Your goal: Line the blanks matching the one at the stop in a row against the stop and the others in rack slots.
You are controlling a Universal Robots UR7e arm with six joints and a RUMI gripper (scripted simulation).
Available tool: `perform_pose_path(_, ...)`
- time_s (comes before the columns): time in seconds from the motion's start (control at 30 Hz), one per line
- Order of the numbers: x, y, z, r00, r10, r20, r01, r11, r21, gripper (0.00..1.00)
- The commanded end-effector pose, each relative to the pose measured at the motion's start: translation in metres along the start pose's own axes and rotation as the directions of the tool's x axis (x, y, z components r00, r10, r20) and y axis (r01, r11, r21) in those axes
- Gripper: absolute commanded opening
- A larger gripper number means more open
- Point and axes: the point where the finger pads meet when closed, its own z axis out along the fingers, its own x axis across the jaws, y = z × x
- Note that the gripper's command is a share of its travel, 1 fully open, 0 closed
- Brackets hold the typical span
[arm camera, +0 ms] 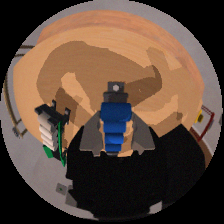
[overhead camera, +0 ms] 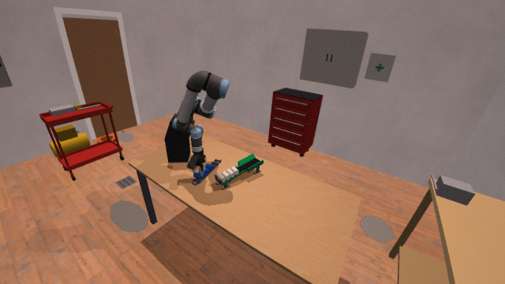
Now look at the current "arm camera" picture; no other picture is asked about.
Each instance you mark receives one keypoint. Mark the blue plastic bar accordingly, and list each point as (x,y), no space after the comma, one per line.
(116,112)
(114,138)
(112,147)
(114,127)

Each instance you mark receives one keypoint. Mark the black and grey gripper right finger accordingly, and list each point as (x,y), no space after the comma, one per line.
(147,142)

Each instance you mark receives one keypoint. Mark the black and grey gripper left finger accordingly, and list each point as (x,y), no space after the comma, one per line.
(87,142)

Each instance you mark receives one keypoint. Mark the black flat bar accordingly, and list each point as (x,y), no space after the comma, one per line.
(50,113)

